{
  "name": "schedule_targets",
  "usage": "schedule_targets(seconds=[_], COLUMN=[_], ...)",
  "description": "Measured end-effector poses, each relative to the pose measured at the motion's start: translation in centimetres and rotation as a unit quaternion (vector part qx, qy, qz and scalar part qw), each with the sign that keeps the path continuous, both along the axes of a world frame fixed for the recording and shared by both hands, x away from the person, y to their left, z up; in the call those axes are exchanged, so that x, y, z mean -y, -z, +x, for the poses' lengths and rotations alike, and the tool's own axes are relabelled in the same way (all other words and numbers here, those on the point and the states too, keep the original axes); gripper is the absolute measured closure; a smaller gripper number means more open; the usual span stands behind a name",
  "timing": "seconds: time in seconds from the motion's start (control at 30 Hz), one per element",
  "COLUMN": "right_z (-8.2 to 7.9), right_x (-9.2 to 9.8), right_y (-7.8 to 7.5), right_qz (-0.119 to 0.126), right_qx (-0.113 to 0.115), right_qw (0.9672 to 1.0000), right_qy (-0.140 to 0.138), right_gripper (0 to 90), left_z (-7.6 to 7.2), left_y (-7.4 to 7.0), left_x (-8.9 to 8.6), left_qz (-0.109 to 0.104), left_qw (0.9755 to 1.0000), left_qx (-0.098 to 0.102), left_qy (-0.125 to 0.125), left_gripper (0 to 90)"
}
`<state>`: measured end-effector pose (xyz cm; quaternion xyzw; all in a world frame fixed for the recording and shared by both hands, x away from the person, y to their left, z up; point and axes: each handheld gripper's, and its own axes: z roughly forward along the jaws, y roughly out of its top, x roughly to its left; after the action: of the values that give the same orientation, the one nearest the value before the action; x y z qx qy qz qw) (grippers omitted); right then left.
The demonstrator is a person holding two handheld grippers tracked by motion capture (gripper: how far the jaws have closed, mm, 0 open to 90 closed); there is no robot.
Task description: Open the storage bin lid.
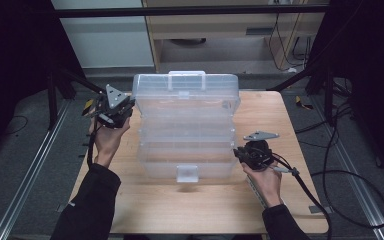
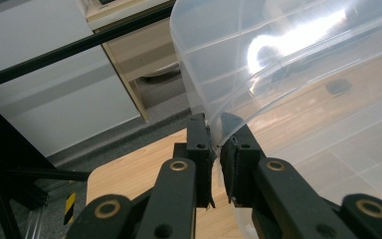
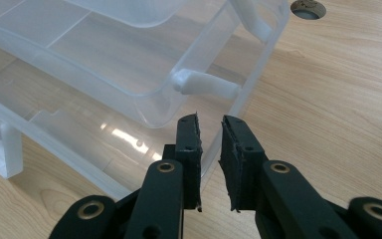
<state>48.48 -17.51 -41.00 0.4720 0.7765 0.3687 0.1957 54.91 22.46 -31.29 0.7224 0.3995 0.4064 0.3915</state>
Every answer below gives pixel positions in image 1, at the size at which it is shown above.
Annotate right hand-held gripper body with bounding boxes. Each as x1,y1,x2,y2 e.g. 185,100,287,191
243,130,280,172

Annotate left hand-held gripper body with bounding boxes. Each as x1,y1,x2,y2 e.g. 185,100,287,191
89,84,132,130

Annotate clear plastic storage box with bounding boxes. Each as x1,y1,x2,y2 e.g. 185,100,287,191
131,70,242,184

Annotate person's left hand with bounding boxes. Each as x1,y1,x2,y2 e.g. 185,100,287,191
89,114,132,168

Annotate person's right hand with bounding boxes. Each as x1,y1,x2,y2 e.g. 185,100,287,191
241,161,284,208

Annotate yellow tool on floor left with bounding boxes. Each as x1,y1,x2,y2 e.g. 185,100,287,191
81,98,96,117

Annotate yellow tool on floor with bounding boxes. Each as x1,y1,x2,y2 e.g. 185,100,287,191
295,95,314,111
81,98,96,117

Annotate black metal stand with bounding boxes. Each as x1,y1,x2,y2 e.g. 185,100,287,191
44,64,113,131
266,59,354,128

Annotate yellow tool on floor right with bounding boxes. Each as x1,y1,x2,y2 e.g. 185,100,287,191
295,95,314,111

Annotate white cabinet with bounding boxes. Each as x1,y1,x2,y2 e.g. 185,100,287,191
50,0,155,69

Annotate black horizontal bar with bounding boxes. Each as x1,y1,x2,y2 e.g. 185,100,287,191
51,4,329,18

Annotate black curtain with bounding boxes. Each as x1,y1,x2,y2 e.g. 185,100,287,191
0,0,84,161
308,0,384,184

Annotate wooden desk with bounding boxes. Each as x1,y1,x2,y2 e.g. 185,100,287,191
142,0,331,73

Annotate grey cable plug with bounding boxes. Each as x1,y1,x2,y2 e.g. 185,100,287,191
273,165,301,177

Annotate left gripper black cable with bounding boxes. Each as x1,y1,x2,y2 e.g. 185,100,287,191
85,122,98,168

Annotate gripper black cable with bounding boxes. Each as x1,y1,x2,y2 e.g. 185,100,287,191
85,122,98,168
271,152,333,240

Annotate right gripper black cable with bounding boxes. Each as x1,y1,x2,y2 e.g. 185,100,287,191
271,152,333,240

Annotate looped black floor cable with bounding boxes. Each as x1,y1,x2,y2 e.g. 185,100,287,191
309,113,384,230

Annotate thin black floor cable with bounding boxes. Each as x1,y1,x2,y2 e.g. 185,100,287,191
3,115,30,136

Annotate aluminium floor rail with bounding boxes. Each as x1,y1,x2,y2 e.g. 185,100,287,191
308,94,384,240
0,99,71,240

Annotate black cable bundle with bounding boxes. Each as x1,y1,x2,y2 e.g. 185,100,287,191
268,13,314,73

